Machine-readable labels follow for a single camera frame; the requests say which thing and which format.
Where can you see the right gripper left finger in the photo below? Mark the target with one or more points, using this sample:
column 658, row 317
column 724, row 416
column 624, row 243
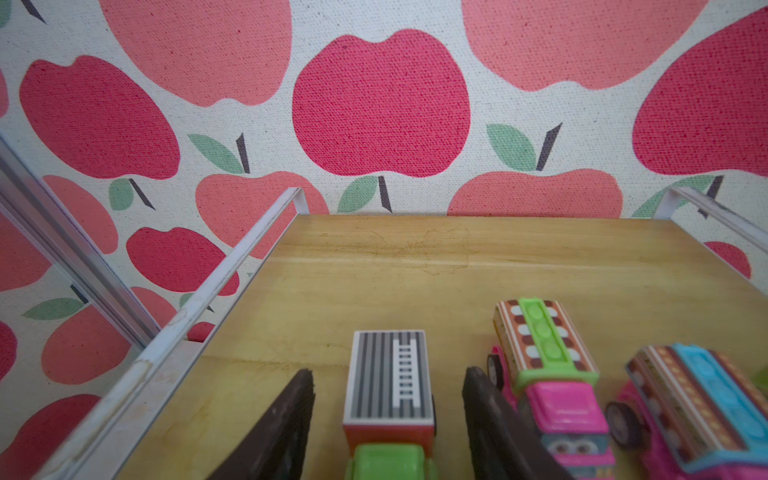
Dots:
column 275, row 447

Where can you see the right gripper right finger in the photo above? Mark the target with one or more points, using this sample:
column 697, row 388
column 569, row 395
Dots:
column 501, row 445

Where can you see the pink green truck toy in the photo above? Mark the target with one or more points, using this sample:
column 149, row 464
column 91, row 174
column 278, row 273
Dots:
column 545, row 371

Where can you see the wooden two-tier shelf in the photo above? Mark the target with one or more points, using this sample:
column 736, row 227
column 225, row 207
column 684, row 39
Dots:
column 296, row 288

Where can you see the green orange mixer truck toy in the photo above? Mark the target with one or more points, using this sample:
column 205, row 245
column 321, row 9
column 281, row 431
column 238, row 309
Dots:
column 760, row 380

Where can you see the left aluminium frame post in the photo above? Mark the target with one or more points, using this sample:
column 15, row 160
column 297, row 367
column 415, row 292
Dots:
column 47, row 224

